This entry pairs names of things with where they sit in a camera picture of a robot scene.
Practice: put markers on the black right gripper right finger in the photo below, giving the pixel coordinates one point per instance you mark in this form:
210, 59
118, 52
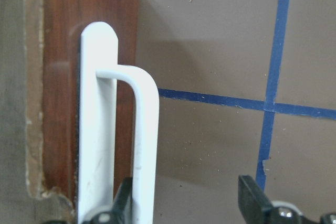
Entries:
255, 207

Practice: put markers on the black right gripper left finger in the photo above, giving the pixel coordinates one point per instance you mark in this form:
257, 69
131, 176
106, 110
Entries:
121, 209

